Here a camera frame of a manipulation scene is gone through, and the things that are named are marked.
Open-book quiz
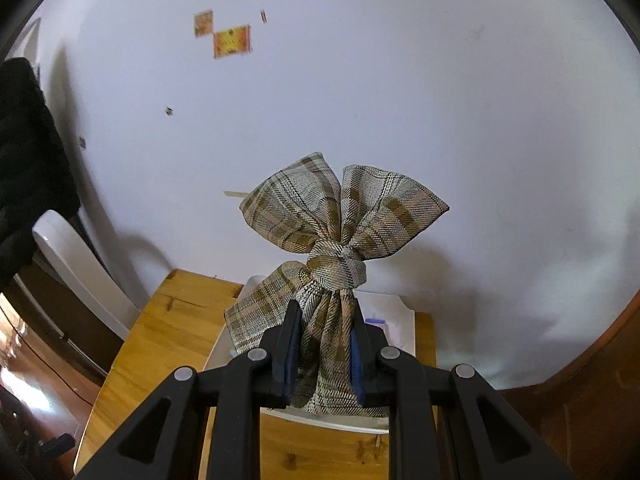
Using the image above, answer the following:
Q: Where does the white chair back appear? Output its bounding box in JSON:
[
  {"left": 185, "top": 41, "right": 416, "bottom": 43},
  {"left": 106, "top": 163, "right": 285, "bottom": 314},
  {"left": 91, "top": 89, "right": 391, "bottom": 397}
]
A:
[{"left": 32, "top": 209, "right": 143, "bottom": 343}]

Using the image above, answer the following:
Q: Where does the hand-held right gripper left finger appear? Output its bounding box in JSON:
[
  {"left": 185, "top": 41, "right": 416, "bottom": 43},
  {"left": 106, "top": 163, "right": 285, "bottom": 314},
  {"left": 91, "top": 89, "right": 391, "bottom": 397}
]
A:
[{"left": 72, "top": 300, "right": 303, "bottom": 480}]

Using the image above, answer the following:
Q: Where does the white plastic storage box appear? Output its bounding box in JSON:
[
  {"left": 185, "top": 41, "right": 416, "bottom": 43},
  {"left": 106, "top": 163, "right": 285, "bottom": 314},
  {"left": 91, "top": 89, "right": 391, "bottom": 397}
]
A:
[{"left": 207, "top": 275, "right": 416, "bottom": 435}]

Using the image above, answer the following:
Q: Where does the large orange wall sticker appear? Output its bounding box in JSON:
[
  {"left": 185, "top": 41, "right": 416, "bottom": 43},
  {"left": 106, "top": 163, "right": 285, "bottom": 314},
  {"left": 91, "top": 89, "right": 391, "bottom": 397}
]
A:
[{"left": 212, "top": 24, "right": 252, "bottom": 59}]

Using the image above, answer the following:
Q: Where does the plaid fabric bow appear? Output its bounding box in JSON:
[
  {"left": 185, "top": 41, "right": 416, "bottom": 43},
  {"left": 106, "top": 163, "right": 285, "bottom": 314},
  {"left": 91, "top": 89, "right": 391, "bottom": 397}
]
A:
[{"left": 224, "top": 151, "right": 450, "bottom": 417}]

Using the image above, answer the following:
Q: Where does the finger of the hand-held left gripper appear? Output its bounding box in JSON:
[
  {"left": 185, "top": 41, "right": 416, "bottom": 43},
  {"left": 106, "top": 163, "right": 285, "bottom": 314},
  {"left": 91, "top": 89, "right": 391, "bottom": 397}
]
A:
[{"left": 42, "top": 432, "right": 76, "bottom": 456}]

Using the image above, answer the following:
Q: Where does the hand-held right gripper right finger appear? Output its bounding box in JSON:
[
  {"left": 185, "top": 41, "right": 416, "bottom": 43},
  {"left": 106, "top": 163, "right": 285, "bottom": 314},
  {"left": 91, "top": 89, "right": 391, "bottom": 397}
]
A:
[{"left": 350, "top": 305, "right": 576, "bottom": 480}]

